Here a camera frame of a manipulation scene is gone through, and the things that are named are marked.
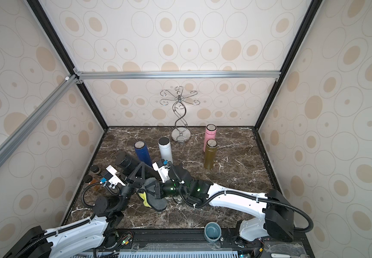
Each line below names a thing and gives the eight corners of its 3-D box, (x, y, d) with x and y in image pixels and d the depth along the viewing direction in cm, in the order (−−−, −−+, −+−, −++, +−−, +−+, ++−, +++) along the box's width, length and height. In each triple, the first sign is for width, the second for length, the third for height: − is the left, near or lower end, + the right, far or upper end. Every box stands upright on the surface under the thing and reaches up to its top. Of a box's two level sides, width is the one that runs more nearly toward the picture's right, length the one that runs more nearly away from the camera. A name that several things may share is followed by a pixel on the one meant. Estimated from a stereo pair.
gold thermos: (204, 169, 100) (207, 147, 83) (204, 161, 104) (206, 138, 87) (213, 169, 100) (218, 147, 83) (212, 161, 104) (217, 138, 87)
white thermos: (162, 167, 101) (157, 145, 84) (163, 159, 105) (158, 136, 88) (172, 167, 101) (169, 145, 84) (173, 159, 105) (170, 136, 88)
